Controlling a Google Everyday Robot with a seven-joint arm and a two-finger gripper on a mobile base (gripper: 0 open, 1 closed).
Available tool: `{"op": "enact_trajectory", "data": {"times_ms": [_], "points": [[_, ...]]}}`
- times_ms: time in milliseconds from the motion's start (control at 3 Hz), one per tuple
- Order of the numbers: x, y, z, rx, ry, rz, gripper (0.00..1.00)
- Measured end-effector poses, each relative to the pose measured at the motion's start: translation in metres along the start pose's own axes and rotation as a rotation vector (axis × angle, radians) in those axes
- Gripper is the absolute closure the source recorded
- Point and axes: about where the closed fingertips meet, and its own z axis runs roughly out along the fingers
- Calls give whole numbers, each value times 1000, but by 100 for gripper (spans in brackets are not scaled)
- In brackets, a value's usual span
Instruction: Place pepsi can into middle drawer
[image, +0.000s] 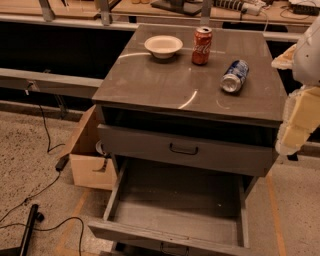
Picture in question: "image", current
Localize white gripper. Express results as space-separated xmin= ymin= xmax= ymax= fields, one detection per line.
xmin=271 ymin=16 xmax=320 ymax=155

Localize blue pepsi can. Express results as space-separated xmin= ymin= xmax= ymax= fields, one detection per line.
xmin=220 ymin=60 xmax=249 ymax=93

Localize grey top drawer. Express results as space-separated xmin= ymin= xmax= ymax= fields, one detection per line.
xmin=98 ymin=124 xmax=276 ymax=177

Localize grey drawer cabinet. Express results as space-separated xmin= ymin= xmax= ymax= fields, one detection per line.
xmin=91 ymin=23 xmax=288 ymax=256

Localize red coca cola can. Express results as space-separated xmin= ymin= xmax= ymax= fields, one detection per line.
xmin=192 ymin=26 xmax=212 ymax=65

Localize open middle drawer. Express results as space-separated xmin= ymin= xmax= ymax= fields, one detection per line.
xmin=89 ymin=158 xmax=260 ymax=256

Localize wooden background table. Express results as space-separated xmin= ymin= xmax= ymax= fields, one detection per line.
xmin=0 ymin=0 xmax=316 ymax=26

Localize white bowl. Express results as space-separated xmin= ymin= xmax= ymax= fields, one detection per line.
xmin=144 ymin=35 xmax=183 ymax=59

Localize cardboard box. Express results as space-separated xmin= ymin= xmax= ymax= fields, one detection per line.
xmin=59 ymin=106 xmax=117 ymax=190

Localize black power adapter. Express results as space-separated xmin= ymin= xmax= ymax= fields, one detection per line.
xmin=55 ymin=155 xmax=69 ymax=172

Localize black bar on floor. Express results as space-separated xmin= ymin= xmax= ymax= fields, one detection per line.
xmin=0 ymin=204 xmax=44 ymax=256

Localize black drawer handle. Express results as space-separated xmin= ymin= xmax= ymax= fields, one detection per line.
xmin=169 ymin=143 xmax=199 ymax=155

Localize grey metal rail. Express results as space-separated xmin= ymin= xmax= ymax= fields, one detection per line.
xmin=0 ymin=68 xmax=103 ymax=99

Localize black floor cable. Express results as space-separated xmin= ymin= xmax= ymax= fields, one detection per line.
xmin=0 ymin=83 xmax=86 ymax=256

